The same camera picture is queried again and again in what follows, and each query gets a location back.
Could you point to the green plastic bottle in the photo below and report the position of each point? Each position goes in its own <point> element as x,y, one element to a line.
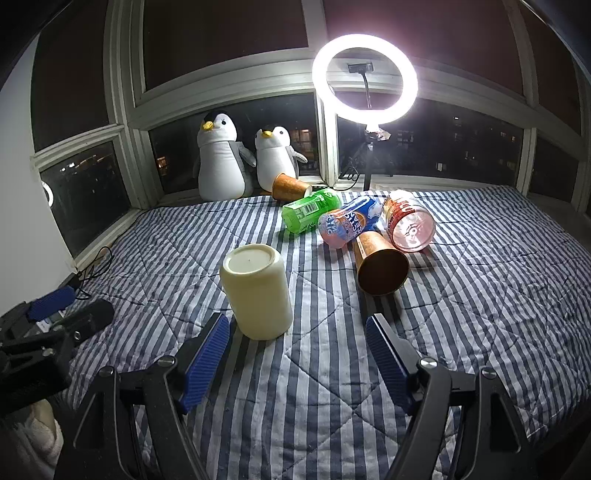
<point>309,212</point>

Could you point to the large penguin plush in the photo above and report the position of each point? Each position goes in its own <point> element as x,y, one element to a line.
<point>221,161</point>

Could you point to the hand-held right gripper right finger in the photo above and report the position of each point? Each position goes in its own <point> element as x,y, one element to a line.
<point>390,364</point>

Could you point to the small penguin plush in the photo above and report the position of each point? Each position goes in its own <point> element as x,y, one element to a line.
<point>274,161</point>

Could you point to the white window frame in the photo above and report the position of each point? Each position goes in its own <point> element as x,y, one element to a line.
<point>134,106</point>

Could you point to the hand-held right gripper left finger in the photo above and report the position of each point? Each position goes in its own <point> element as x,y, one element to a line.
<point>205,364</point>

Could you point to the person's left forearm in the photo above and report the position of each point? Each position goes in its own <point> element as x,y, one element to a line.
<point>30,443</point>

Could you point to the blue and orange bottle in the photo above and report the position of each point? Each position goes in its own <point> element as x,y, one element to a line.
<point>348,221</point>

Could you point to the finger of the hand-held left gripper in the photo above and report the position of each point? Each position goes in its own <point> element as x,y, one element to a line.
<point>90,316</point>
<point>51,303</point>

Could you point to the black tripod stand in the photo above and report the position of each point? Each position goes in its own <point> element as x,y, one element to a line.
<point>369,161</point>

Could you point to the small brown paper cup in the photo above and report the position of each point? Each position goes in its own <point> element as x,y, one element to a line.
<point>288,185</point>

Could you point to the black phone holder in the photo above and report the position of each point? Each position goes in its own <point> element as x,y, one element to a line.
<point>360,68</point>

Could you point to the large copper cup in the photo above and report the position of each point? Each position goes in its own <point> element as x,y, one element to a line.
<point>381,270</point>

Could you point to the red label clear bottle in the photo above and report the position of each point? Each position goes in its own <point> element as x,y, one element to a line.
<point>411,224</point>

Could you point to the cream cup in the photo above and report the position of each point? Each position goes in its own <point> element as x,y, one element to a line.
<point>258,300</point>

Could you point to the striped quilted blanket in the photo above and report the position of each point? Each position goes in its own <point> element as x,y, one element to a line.
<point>300,415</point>

